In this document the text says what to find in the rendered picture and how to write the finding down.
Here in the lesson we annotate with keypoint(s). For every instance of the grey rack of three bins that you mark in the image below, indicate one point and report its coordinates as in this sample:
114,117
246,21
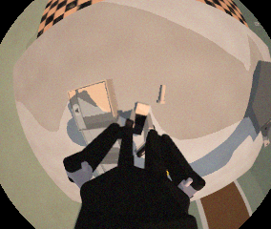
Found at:
95,110

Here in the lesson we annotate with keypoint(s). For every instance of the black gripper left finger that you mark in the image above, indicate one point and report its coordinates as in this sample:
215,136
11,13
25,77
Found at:
80,166

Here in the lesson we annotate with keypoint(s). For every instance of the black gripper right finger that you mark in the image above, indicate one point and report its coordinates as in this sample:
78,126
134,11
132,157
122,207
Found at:
180,171

